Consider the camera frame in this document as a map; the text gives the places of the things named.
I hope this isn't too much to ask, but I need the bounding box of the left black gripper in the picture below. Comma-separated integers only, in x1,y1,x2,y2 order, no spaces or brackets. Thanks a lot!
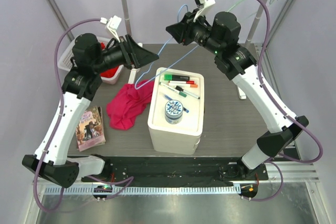
92,34,159,74

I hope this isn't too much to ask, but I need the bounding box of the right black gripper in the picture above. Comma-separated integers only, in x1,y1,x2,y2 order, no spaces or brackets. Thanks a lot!
167,8,223,56

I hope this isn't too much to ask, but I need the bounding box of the blue wire hanger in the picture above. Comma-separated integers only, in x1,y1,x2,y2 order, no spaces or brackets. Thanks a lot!
134,4,200,90

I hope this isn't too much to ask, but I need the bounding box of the red t shirt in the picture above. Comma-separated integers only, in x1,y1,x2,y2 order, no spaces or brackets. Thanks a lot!
100,38,118,78

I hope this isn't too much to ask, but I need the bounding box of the pink t shirt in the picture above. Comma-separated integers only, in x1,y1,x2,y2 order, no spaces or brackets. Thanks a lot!
106,81,154,130

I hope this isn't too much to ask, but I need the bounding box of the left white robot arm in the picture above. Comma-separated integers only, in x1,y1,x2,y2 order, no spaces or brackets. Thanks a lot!
22,33,159,188

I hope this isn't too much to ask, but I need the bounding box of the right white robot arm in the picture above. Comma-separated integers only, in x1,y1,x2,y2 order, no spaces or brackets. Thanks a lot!
165,12,309,179

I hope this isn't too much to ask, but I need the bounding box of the green highlighter marker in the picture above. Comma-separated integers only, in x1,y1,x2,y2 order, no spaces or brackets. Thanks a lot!
164,74,190,81

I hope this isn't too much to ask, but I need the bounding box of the blue ballpoint pen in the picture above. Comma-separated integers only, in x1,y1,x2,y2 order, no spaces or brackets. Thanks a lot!
163,94,189,113

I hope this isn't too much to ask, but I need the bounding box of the red whiteboard marker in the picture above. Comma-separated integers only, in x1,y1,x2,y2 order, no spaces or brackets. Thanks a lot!
169,81,196,84

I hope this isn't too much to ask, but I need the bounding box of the green capped white marker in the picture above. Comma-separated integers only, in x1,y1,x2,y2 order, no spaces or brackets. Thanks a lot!
159,82,201,99

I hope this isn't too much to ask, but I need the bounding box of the blue patterned round tin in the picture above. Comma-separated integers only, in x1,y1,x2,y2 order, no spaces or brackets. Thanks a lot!
164,100,184,124

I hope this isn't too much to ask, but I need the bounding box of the white plastic basket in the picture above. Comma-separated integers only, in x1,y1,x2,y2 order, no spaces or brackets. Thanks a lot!
57,36,124,85

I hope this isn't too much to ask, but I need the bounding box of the white foam box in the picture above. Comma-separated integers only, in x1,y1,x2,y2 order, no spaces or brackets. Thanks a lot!
148,67,205,155

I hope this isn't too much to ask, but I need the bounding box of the pink illustrated book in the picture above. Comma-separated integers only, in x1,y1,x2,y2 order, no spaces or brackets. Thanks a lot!
75,106,106,152

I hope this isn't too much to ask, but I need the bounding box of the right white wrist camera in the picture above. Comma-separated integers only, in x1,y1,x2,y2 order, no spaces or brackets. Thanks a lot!
193,0,216,22

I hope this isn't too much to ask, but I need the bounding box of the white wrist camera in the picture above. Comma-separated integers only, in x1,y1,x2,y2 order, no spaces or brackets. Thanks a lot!
100,15,122,42
193,0,216,22

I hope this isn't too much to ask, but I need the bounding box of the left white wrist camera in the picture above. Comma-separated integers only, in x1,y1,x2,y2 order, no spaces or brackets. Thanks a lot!
100,15,122,42

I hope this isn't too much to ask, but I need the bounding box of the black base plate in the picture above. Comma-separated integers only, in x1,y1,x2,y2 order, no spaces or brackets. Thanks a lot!
96,156,268,188

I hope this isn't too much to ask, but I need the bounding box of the white slotted cable duct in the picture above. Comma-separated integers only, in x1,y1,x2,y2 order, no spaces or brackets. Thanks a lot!
44,186,242,196

